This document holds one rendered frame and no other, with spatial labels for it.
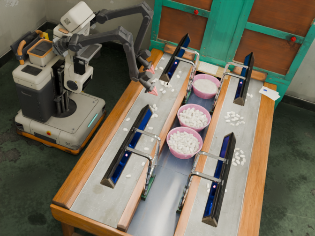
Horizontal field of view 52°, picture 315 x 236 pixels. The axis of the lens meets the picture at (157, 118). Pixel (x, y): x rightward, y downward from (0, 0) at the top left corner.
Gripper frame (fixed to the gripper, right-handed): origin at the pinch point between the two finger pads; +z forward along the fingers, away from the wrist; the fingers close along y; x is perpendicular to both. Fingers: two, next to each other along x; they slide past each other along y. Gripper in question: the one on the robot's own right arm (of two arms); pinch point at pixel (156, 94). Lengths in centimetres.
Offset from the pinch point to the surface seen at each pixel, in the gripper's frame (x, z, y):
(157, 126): 1.2, 13.7, -23.2
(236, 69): -31, 44, 68
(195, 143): -17.8, 38.4, -26.2
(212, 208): -61, 31, -96
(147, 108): -26, -12, -43
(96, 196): 9, 1, -95
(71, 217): 17, -3, -112
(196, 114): -13.3, 33.1, 2.8
